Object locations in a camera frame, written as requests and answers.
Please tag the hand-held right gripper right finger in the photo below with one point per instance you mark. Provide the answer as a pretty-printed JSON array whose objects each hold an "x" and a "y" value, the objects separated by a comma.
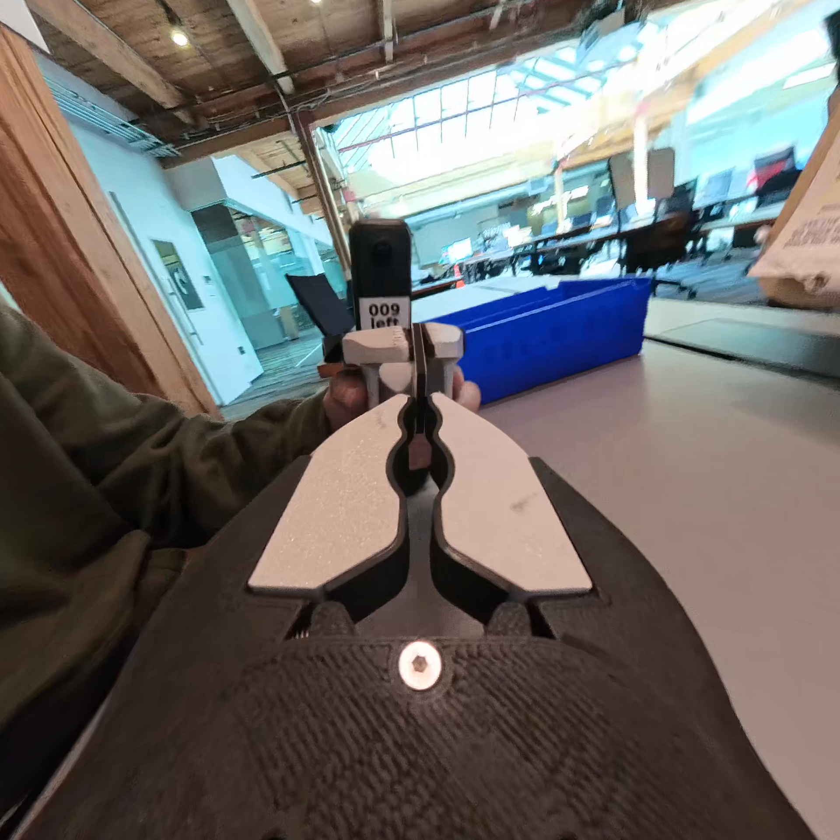
[{"x": 512, "y": 518}]

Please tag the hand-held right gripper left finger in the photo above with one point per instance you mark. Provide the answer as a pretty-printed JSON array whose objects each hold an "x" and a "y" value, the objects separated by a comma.
[{"x": 334, "y": 512}]

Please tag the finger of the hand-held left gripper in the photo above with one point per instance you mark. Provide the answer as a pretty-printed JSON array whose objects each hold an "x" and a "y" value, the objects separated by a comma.
[
  {"x": 441, "y": 341},
  {"x": 380, "y": 344}
]

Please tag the blue plastic bin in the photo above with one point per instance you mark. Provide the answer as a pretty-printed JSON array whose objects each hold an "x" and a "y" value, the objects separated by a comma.
[{"x": 558, "y": 341}]

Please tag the person's left hand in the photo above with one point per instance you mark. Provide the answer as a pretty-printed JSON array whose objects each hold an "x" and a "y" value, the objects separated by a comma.
[{"x": 469, "y": 394}]

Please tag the black mesh chair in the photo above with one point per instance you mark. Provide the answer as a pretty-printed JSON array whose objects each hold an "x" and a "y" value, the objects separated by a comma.
[{"x": 321, "y": 302}]

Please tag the row of office desks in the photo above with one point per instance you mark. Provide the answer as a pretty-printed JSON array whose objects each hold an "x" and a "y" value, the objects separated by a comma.
[{"x": 590, "y": 229}]

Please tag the wooden column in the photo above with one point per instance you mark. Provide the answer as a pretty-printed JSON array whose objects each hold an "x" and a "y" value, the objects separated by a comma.
[{"x": 79, "y": 262}]

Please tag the ceiling spot light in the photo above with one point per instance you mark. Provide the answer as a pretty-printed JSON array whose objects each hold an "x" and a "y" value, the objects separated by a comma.
[{"x": 178, "y": 37}]

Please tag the printed instruction sheet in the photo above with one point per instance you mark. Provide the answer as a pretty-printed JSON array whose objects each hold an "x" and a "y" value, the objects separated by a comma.
[{"x": 814, "y": 243}]

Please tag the wooden instruction board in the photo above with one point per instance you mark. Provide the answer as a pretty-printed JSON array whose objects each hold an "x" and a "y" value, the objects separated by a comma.
[{"x": 814, "y": 170}]

